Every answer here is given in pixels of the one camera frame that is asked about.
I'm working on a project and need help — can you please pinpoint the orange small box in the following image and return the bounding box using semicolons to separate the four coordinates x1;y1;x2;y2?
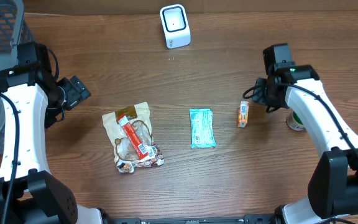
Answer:
237;101;249;128

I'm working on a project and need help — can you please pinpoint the green lid jar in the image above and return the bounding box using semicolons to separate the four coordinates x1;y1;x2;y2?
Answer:
286;111;305;131

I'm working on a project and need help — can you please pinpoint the red stick packet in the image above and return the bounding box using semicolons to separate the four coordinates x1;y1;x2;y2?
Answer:
118;114;149;160

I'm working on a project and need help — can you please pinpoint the teal tissue packet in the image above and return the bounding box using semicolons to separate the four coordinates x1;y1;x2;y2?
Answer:
189;108;216;149

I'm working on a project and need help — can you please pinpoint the beige snack pouch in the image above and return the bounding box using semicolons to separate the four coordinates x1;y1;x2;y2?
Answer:
102;102;165;173

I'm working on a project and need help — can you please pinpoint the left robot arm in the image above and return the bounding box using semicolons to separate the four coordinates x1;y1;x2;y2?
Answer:
0;42;111;224

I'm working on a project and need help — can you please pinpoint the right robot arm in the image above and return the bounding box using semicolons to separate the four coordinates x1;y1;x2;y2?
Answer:
243;44;358;223

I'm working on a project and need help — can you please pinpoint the white barcode scanner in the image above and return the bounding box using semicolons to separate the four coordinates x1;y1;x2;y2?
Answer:
160;4;191;49

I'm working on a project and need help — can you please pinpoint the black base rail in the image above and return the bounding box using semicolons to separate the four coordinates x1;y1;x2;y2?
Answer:
104;214;281;224

